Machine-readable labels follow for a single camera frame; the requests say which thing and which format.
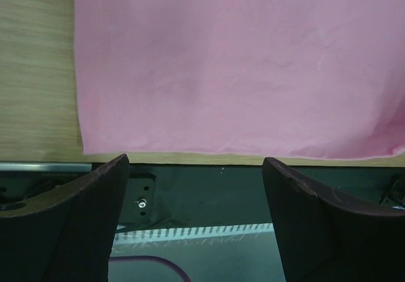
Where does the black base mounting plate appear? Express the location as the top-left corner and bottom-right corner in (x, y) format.
(91, 162), (405, 229)

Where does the white slotted cable duct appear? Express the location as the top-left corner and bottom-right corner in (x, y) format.
(114, 223), (274, 245)

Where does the pink t shirt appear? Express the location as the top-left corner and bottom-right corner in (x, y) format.
(74, 0), (404, 160)

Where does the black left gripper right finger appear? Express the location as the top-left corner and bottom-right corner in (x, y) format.
(262, 157), (404, 281)

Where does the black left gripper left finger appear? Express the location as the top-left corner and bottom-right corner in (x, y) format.
(1, 154), (129, 281)

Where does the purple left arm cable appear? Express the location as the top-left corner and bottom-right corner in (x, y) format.
(109, 255), (192, 282)

